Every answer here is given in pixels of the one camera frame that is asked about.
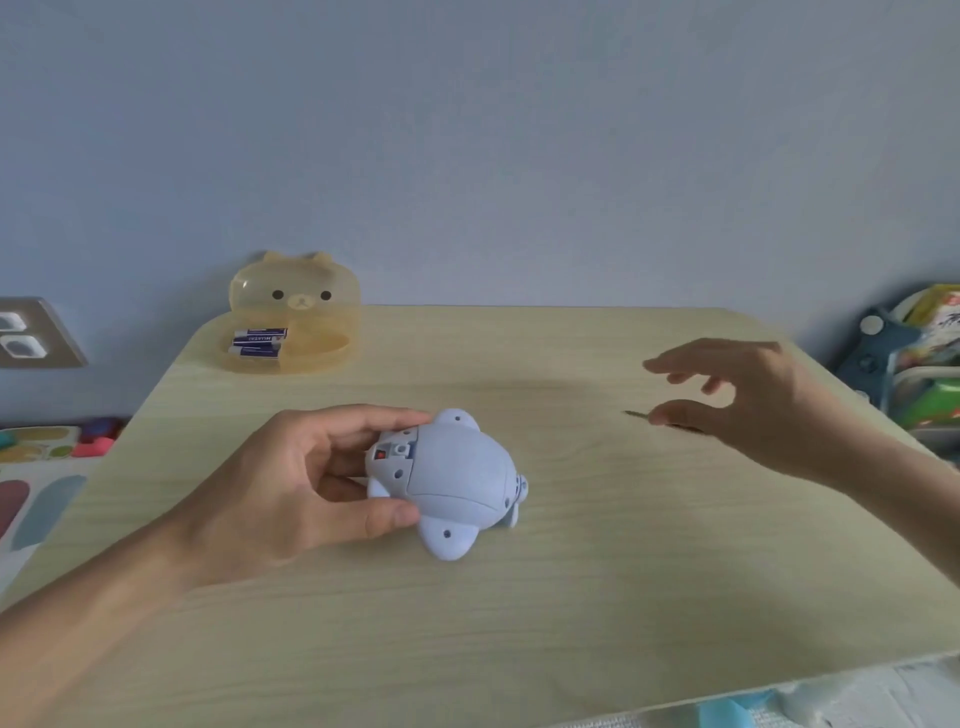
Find person's right hand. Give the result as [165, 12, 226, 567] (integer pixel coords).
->
[643, 337, 838, 482]

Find person's left hand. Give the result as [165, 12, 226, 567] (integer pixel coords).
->
[161, 404, 433, 594]

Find small black screwdriver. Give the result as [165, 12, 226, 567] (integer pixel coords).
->
[623, 409, 706, 436]

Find light blue airplane toy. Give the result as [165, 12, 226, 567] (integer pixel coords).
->
[364, 407, 532, 565]

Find orange bear-shaped plastic box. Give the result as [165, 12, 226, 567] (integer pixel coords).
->
[218, 250, 362, 376]

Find person's left forearm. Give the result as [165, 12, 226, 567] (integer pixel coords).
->
[0, 521, 208, 728]

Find row of picture books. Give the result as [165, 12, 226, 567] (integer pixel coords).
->
[892, 283, 960, 429]

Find white board with coloured ovals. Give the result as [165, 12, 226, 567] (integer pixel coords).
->
[0, 455, 93, 595]

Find beige wall socket plate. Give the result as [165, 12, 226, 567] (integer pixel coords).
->
[0, 296, 89, 370]

